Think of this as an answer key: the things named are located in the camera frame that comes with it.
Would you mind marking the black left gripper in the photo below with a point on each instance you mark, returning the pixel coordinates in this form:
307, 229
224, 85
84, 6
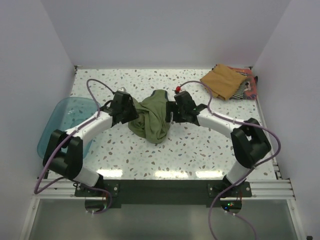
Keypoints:
133, 114

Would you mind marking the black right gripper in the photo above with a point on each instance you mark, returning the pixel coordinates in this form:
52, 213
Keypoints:
171, 106

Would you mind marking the olive green tank top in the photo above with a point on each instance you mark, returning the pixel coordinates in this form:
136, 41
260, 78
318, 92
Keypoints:
151, 122

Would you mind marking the tan ribbed tank top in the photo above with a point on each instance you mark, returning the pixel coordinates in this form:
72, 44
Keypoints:
223, 81

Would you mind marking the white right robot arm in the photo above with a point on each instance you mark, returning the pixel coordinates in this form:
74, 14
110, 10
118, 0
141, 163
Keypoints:
250, 144

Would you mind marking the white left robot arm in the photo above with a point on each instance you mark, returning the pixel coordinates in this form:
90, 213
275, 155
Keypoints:
64, 152

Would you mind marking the striped folded tank top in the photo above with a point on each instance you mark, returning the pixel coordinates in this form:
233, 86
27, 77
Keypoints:
241, 92

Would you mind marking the red patterned folded tank top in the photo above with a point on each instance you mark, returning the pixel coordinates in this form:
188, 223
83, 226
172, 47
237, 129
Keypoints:
252, 93

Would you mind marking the translucent blue plastic bin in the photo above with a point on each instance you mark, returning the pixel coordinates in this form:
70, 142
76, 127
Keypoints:
68, 113

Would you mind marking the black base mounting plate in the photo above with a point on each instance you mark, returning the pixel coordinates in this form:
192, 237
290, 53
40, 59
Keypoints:
150, 192

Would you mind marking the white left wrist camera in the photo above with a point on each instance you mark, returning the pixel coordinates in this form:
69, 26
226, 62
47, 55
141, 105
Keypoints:
122, 89

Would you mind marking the aluminium frame rail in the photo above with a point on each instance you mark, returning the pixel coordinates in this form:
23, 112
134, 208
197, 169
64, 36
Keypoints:
261, 190

